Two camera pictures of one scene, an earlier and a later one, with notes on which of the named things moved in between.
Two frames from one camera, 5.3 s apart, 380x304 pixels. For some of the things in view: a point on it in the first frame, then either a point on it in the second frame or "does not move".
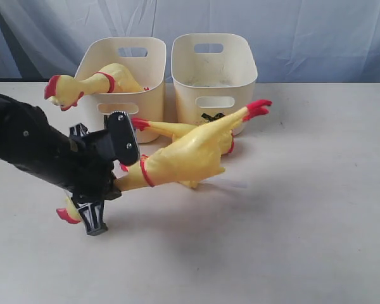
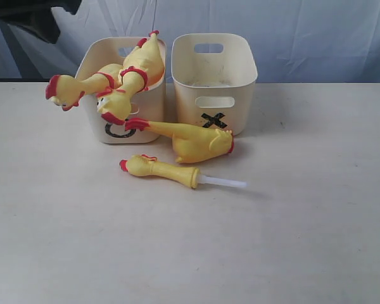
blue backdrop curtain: (296, 41) does not move
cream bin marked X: (215, 75) does not move
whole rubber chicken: (202, 153) → (142, 69)
